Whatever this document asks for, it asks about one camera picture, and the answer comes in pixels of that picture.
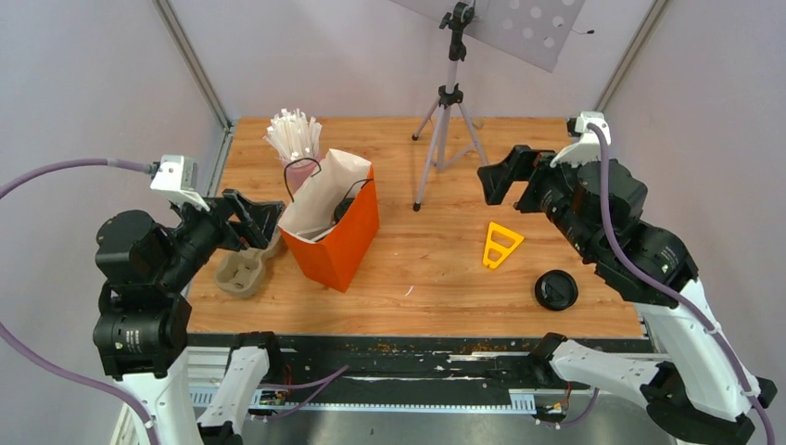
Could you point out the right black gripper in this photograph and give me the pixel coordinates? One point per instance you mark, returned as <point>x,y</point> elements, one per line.
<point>522,163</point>

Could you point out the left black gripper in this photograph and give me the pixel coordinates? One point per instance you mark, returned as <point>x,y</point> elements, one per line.
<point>258,218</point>

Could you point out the orange paper bag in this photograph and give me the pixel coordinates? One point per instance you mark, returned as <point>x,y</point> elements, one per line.
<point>327,253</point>

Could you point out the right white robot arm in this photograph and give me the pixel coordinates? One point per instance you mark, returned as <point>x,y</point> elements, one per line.
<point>694,395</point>

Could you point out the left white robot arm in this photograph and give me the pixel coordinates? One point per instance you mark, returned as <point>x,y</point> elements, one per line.
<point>141,333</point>

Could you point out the grey pulp cup carrier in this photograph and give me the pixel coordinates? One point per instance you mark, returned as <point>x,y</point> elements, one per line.
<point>241,274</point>

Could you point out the pink translucent straw holder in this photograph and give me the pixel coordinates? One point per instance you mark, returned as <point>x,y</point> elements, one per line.
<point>296,172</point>

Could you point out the bundle of white straws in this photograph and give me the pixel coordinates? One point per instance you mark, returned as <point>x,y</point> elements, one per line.
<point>294,135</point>

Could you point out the grey perforated panel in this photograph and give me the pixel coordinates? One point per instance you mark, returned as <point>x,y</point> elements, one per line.
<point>532,31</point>

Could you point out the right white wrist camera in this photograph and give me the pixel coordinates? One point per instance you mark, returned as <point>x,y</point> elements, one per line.
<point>587,147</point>

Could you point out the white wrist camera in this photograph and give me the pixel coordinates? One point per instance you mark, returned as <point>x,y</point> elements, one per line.
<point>176,178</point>
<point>587,147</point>

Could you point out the silver camera tripod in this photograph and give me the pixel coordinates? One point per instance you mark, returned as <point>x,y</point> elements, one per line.
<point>449,96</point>

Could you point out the yellow triangular plastic bracket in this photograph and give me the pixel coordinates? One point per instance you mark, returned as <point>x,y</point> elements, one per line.
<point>500,243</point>

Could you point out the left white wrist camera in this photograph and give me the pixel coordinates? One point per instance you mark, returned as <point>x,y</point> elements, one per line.
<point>176,178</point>

